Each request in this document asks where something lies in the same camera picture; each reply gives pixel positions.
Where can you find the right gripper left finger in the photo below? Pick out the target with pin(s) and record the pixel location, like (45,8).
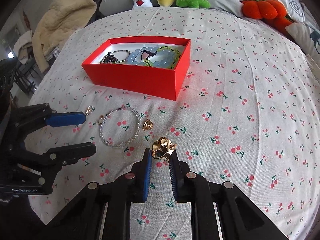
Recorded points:
(142,171)

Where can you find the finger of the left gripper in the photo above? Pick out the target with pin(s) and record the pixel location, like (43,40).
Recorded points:
(65,119)
(67,155)

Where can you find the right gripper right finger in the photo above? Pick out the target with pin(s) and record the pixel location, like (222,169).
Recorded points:
(178,171)

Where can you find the small gold earring charms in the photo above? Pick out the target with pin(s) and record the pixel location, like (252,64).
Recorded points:
(100,120)

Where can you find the cherry print bed sheet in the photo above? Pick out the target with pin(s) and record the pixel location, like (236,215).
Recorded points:
(247,112)

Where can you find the red cardboard box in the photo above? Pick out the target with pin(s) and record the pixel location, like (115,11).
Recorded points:
(154,81)

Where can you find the beige quilted blanket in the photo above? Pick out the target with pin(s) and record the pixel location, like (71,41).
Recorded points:
(61,20)

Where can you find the white deer print pillow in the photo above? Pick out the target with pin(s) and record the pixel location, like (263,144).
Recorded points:
(307,37)

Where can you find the orange pumpkin plush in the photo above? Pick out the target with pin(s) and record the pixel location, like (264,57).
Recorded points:
(272,12)

